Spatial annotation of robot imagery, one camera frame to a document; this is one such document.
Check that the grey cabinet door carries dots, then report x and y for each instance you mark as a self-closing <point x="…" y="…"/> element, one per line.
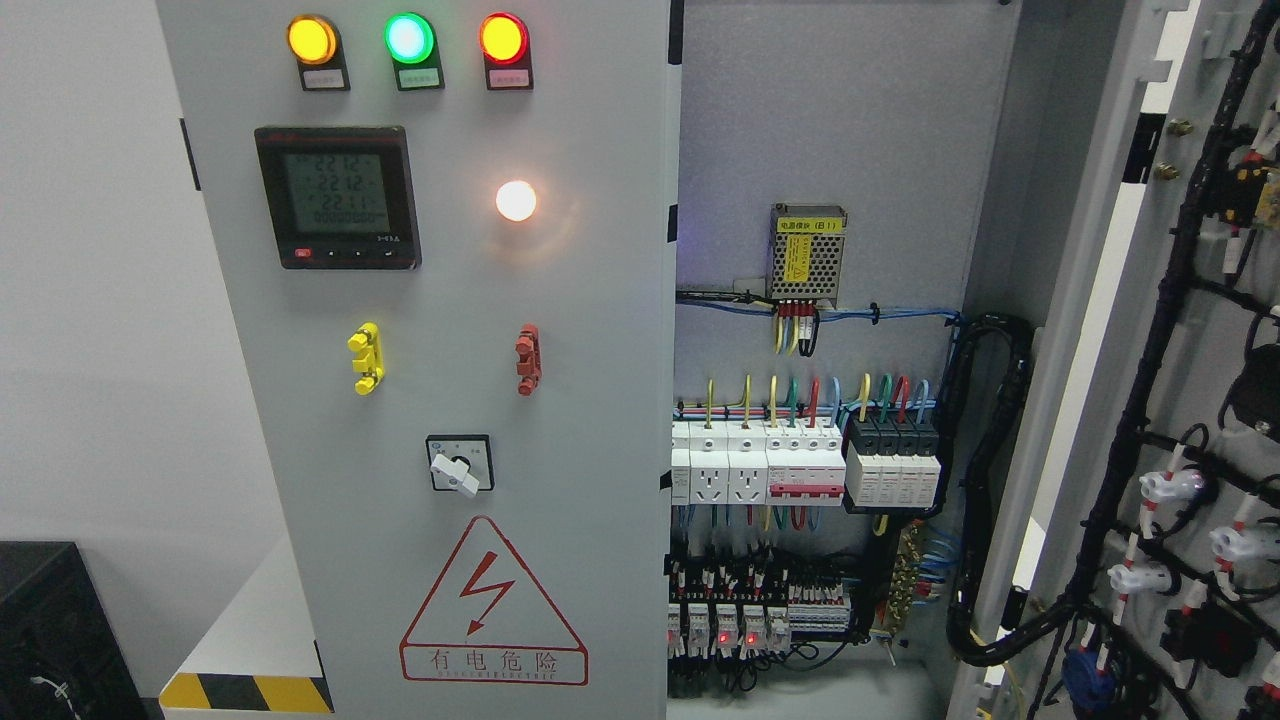
<point x="579" y="465"/>
<point x="1091" y="83"/>

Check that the red indicator light left door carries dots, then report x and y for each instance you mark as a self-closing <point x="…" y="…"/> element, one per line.
<point x="505" y="43"/>

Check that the green indicator light left door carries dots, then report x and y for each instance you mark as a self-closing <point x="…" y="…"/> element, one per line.
<point x="414" y="51"/>

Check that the yellow indicator light left door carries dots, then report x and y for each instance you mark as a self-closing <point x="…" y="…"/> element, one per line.
<point x="315" y="44"/>

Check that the red test terminal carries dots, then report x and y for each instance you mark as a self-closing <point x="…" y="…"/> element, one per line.
<point x="528" y="364"/>

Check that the white socket breaker row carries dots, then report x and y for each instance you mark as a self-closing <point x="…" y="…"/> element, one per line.
<point x="735" y="463"/>

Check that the white indicator light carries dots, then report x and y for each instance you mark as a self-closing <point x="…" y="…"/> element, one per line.
<point x="516" y="200"/>

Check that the perforated metal power supply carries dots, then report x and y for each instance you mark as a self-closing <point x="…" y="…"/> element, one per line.
<point x="806" y="253"/>

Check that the yellow test terminal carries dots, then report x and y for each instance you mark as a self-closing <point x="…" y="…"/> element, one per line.
<point x="367" y="360"/>

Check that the black surge protector block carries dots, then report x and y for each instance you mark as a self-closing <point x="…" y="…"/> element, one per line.
<point x="891" y="467"/>

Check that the relay terminal row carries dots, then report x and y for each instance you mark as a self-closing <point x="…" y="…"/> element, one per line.
<point x="720" y="610"/>

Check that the red electric hazard sticker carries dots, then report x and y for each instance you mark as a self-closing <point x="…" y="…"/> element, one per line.
<point x="487" y="619"/>

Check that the black digital power meter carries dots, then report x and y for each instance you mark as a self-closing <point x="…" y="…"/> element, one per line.
<point x="340" y="197"/>

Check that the white platform hazard stripe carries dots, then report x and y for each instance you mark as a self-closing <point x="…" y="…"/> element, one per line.
<point x="266" y="629"/>

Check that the black box lower left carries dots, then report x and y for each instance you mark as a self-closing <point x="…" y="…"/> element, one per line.
<point x="59" y="656"/>

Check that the white rotary selector switch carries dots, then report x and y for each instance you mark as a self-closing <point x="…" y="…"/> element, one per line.
<point x="460" y="463"/>

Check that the black wire harness right door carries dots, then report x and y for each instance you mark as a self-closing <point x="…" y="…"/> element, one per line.
<point x="1163" y="540"/>

